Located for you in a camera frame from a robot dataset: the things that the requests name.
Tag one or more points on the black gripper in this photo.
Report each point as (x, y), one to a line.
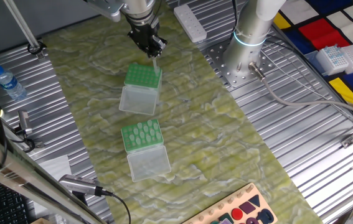
(143, 32)

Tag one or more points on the green rack pipette tip box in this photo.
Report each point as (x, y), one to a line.
(149, 165)
(139, 101)

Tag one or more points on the white pipette tip box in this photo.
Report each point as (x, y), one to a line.
(332, 60)

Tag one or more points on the white power strip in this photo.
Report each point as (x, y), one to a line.
(190, 23)

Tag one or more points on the green marble pattern mat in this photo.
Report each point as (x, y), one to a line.
(201, 140)

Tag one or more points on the aluminium pole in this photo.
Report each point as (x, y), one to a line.
(21, 23)

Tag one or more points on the clear water bottle blue cap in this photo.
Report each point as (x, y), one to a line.
(9, 84)

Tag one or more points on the white paper sheet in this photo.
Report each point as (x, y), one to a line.
(56, 168)

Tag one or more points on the colourful Mondrian pattern cloth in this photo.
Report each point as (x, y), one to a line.
(322, 34)

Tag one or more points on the wooden shape sorter board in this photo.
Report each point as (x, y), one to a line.
(251, 194)

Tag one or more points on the navy triangle block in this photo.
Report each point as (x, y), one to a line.
(255, 200)

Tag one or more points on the dark teal block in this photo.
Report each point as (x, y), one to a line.
(226, 216)

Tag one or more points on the purple square block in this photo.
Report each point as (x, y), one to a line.
(247, 208)

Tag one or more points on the red circle block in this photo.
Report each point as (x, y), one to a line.
(237, 213)

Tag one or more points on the lilac block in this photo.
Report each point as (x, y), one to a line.
(226, 222)

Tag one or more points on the purple round block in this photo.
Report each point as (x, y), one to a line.
(252, 221)

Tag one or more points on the navy rounded block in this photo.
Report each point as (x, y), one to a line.
(259, 217)

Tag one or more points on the small tan cardboard box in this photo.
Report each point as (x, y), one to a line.
(40, 221)

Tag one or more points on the black keyboard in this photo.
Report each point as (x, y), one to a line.
(5, 205)

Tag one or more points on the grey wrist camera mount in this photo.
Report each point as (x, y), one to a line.
(107, 9)

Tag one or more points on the silver perforated base plate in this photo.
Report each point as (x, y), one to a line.
(241, 81)

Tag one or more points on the small silver camera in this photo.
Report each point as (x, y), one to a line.
(24, 121)

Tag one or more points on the silver camera with black mount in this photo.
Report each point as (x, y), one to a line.
(76, 184)

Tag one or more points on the aluminium frame beam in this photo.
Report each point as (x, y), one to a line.
(14, 168)

